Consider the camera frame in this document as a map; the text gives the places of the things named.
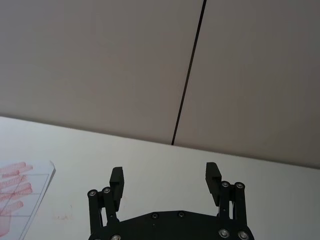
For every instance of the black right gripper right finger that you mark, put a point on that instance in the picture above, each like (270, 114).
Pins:
(212, 182)

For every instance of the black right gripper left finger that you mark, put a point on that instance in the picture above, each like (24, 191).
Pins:
(117, 186)

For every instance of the white paper with red handprint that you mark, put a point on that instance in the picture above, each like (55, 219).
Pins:
(23, 192)

